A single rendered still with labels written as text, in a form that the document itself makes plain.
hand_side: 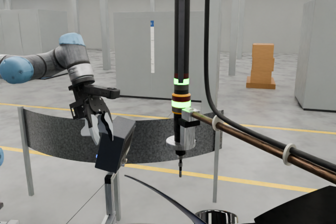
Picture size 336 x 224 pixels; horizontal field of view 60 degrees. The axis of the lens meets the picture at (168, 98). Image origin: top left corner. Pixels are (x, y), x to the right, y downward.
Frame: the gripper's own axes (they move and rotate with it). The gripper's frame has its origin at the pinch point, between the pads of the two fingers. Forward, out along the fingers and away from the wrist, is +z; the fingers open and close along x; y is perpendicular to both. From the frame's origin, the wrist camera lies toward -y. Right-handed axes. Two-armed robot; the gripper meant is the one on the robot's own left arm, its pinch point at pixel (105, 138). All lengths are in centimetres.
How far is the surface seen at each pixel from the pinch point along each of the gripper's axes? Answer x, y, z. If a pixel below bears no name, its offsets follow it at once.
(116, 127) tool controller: -45, 28, -6
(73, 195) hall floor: -157, 188, 36
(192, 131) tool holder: 10.4, -32.7, 5.6
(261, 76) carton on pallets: -786, 44, -63
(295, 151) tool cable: 28, -54, 12
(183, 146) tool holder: 11.2, -29.6, 8.2
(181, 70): 14.0, -36.0, -7.6
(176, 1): 15.6, -40.6, -21.3
